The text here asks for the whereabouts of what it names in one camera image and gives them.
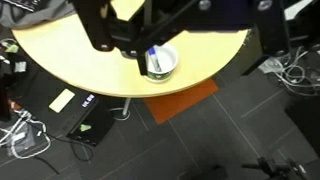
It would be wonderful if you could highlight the white cable bundle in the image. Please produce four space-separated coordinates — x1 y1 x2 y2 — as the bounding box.
259 46 320 98
0 109 52 160

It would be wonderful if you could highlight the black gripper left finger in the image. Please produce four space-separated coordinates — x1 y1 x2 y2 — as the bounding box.
71 0 114 52

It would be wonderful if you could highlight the white cable bundle right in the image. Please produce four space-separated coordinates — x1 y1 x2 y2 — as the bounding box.
259 46 320 98

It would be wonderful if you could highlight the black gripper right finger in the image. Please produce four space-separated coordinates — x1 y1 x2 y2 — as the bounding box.
240 0 290 75

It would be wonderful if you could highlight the white green paper cup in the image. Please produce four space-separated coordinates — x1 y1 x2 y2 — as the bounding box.
145 43 178 83

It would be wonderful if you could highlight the round yellow wooden table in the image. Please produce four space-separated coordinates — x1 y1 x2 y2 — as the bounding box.
12 14 247 97

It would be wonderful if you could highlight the blue white marker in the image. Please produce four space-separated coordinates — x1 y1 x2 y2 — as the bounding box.
148 47 162 72

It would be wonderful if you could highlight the orange floor mat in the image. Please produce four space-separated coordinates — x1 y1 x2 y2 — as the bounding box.
144 79 219 124

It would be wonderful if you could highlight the grey cloth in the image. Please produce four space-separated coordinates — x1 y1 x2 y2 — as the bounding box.
0 0 76 29

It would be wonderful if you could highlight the white cable bundle left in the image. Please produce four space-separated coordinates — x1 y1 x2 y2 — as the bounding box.
0 109 52 160

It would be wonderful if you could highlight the black computer tower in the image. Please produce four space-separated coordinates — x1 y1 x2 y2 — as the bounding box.
67 94 115 147

